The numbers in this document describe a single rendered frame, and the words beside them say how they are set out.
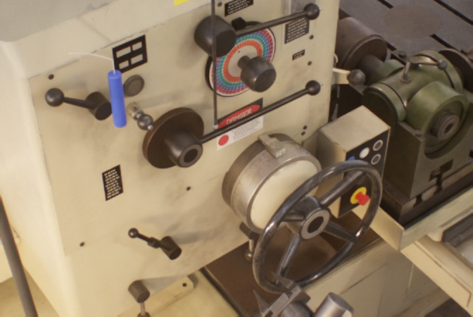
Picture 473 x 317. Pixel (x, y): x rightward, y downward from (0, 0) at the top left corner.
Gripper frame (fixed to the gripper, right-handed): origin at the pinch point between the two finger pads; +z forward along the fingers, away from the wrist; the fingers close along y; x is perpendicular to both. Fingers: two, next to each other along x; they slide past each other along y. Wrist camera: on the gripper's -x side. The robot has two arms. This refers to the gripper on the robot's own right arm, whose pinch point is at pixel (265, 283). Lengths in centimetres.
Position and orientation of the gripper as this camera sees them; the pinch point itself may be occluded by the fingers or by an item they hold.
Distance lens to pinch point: 208.0
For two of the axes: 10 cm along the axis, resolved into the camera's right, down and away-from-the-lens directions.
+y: 7.0, -7.1, 0.3
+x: -4.0, -4.3, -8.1
